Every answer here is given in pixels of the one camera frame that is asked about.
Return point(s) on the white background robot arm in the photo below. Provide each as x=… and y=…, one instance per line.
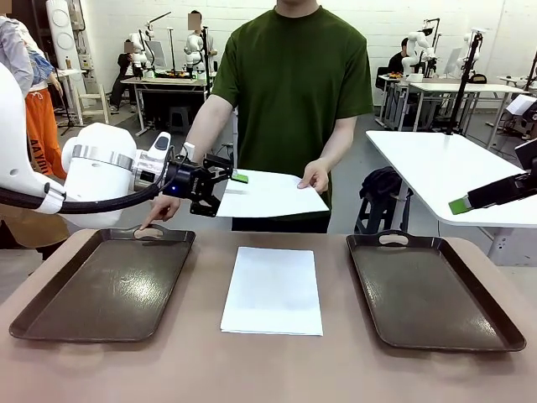
x=467, y=42
x=138, y=46
x=194, y=48
x=413, y=46

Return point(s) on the person's right forearm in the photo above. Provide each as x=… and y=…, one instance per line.
x=207, y=126

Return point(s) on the bystander in orange trousers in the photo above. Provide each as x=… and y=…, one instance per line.
x=42, y=121

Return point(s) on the grey background work table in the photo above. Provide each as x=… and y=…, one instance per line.
x=168, y=82

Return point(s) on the standing background person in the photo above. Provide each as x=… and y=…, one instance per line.
x=195, y=23

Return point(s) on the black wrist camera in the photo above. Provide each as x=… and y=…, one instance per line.
x=528, y=153
x=218, y=161

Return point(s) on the grey plastic stool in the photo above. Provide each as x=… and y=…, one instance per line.
x=179, y=117

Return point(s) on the black jacket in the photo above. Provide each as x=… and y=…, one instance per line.
x=384, y=182

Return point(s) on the seated person in black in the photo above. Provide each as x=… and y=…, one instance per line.
x=126, y=63
x=398, y=63

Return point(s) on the white wooden chair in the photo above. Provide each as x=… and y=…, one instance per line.
x=94, y=105

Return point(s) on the dark brown plastic tray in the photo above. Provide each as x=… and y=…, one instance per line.
x=428, y=294
x=105, y=289

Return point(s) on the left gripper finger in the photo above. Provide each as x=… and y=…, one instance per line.
x=239, y=176
x=205, y=206

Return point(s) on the black step stool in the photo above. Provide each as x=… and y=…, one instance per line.
x=377, y=214

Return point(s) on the person's left forearm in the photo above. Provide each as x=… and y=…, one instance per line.
x=337, y=138

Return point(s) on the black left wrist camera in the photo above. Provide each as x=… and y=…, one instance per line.
x=218, y=161

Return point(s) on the black camera stand pole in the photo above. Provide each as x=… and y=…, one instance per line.
x=463, y=84

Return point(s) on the person's black trousers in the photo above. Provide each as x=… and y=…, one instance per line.
x=251, y=224

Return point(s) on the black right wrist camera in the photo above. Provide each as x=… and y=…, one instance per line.
x=528, y=153

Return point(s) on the person's right hand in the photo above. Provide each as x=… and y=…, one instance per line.
x=168, y=207

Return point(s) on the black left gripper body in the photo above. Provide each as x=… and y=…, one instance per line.
x=189, y=180

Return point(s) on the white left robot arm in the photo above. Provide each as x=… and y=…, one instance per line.
x=96, y=168

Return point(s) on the person in green shirt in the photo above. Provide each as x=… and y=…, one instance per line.
x=293, y=105

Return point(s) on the background computer monitor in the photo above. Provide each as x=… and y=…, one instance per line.
x=157, y=54
x=453, y=61

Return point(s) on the white standing air conditioner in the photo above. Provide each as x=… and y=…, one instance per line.
x=63, y=38

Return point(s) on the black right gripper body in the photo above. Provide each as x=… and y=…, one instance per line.
x=526, y=181

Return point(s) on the large white desk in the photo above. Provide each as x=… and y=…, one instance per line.
x=440, y=168

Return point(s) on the white background desk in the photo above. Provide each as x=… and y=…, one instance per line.
x=482, y=88
x=392, y=82

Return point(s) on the white A4 paper sheet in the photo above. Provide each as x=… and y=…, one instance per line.
x=268, y=197

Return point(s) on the person's left hand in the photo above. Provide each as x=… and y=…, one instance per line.
x=316, y=174

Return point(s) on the white A4 paper stack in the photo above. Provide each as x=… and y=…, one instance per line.
x=272, y=289

